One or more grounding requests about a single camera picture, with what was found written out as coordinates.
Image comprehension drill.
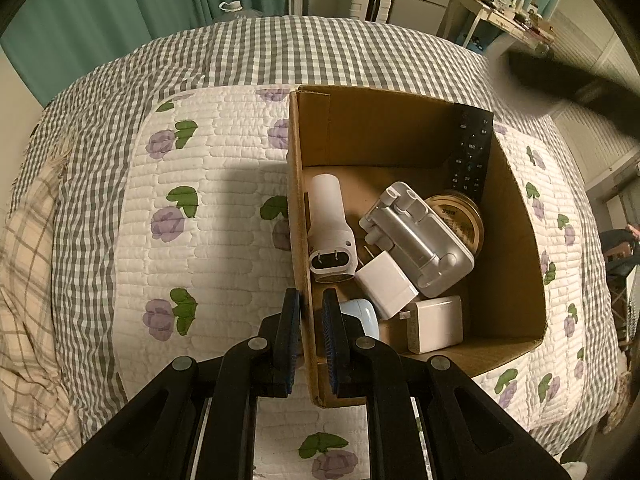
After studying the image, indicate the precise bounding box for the brown cardboard box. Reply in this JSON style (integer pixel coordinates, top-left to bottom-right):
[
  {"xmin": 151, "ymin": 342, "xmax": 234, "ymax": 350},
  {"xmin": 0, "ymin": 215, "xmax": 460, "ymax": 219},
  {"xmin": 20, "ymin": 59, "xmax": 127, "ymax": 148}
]
[{"xmin": 287, "ymin": 85, "xmax": 548, "ymax": 408}]

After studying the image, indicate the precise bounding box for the black remote control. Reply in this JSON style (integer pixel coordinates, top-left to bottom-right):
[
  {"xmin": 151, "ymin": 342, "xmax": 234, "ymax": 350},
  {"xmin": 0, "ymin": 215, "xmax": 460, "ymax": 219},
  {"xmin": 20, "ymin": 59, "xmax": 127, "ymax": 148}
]
[{"xmin": 446, "ymin": 103, "xmax": 495, "ymax": 203}]

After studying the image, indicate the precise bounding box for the round gold tin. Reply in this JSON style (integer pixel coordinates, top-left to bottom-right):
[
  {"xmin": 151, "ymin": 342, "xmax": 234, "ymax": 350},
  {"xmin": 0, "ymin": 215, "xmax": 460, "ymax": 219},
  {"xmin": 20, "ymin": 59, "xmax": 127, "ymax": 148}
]
[{"xmin": 424, "ymin": 192, "xmax": 486, "ymax": 258}]

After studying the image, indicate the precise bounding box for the light blue earbuds case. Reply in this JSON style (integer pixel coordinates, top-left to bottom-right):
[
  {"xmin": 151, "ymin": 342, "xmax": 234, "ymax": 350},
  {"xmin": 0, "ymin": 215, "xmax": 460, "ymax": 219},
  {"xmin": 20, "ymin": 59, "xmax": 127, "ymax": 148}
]
[{"xmin": 339, "ymin": 298, "xmax": 379, "ymax": 341}]

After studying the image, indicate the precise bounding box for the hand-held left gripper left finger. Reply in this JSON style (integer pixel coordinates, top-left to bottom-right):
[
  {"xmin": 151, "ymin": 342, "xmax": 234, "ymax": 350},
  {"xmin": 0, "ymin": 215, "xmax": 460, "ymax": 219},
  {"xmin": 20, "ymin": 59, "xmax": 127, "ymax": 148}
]
[{"xmin": 50, "ymin": 287, "xmax": 303, "ymax": 480}]

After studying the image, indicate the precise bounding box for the white square power adapter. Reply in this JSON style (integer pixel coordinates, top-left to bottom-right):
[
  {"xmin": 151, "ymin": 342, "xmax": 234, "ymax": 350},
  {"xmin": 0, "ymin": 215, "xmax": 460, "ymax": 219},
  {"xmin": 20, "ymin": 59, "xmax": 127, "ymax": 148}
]
[{"xmin": 400, "ymin": 295, "xmax": 463, "ymax": 355}]

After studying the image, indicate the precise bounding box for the green curtain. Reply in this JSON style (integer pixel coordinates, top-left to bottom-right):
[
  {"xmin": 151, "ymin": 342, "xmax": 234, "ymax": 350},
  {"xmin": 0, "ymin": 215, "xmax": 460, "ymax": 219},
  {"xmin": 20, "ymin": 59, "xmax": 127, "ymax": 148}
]
[{"xmin": 0, "ymin": 0, "xmax": 311, "ymax": 106}]

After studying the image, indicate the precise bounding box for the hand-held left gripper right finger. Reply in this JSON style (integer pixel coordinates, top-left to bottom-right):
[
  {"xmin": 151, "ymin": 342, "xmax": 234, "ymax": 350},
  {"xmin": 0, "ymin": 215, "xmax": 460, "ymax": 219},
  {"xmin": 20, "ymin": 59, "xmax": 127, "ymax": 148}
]
[{"xmin": 321, "ymin": 287, "xmax": 571, "ymax": 480}]

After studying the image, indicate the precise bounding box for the white plug charger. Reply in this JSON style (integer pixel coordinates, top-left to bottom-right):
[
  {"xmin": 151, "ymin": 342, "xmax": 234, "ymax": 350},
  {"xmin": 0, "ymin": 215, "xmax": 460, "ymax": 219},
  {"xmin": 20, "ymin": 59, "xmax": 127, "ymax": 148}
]
[{"xmin": 355, "ymin": 245, "xmax": 420, "ymax": 320}]

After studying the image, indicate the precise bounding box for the floral quilted mat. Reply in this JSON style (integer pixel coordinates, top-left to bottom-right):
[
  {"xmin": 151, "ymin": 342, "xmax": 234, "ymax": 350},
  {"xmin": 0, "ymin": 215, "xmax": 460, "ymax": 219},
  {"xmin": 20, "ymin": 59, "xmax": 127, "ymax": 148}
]
[{"xmin": 112, "ymin": 84, "xmax": 611, "ymax": 480}]

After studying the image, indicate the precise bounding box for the white desk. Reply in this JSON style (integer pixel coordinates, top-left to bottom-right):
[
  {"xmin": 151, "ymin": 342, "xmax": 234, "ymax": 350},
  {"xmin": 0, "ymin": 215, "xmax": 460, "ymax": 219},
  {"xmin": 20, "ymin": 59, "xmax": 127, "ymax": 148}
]
[{"xmin": 447, "ymin": 0, "xmax": 556, "ymax": 56}]

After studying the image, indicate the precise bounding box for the grey white folding device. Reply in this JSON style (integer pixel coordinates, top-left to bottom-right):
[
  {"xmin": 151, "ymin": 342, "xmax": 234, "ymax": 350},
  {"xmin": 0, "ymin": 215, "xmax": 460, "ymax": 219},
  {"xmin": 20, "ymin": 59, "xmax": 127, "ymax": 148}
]
[{"xmin": 359, "ymin": 181, "xmax": 476, "ymax": 298}]

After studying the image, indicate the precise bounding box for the white cylindrical plug-in device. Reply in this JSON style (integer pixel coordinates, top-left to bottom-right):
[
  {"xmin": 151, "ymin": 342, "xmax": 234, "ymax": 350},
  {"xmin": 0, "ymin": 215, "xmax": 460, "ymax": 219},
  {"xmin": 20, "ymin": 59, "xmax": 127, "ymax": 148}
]
[{"xmin": 305, "ymin": 173, "xmax": 358, "ymax": 285}]

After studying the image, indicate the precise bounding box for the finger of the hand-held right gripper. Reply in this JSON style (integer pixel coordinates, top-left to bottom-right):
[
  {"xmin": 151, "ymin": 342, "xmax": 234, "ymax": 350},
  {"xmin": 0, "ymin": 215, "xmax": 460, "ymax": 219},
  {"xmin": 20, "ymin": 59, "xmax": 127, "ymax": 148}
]
[{"xmin": 507, "ymin": 51, "xmax": 640, "ymax": 133}]

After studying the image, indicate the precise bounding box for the beige plaid cloth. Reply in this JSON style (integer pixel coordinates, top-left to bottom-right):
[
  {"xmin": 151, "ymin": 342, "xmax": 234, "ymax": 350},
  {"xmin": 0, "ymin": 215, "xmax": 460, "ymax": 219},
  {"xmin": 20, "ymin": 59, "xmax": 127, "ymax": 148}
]
[{"xmin": 0, "ymin": 160, "xmax": 83, "ymax": 466}]

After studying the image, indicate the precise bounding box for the grey gingham bedspread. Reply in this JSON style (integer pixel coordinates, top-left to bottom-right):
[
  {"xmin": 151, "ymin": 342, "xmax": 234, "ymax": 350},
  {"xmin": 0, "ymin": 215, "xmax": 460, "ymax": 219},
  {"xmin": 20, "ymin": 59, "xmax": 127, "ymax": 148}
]
[{"xmin": 10, "ymin": 14, "xmax": 626, "ymax": 441}]

